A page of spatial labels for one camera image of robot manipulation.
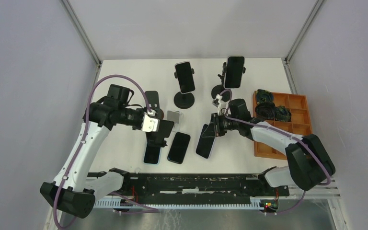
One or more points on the phone with light blue case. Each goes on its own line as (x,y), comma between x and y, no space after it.
(152,155)

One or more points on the phone with white case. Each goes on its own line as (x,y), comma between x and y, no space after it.
(178,148)

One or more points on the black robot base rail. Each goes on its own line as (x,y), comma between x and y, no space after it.
(197,189)

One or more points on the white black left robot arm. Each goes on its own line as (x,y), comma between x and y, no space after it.
(70,191)

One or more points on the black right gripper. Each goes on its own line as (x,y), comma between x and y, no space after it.
(214,128)

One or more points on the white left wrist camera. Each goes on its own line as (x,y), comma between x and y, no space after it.
(150,123)

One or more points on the dark brown rolled tie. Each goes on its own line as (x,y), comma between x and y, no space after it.
(266,110)

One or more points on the wooden-base black plate stand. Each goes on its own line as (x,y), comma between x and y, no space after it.
(154,102)

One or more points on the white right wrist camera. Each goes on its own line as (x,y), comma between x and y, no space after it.
(219,104)

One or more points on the green blue rolled tie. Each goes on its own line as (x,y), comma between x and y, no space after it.
(282,114)

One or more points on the white slotted cable duct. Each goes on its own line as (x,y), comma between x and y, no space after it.
(116,202)

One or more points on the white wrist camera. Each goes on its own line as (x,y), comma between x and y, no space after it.
(219,104)
(150,123)

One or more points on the blue yellow rolled tie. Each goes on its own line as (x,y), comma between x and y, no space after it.
(264,96)

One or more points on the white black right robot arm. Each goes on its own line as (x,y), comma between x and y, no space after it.
(309,164)

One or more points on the silver folding phone stand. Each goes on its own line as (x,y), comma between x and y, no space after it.
(176,117)

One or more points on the orange compartment tray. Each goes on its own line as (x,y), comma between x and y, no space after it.
(298,105)

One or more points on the phone with purple case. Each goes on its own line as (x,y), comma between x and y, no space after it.
(205,144)

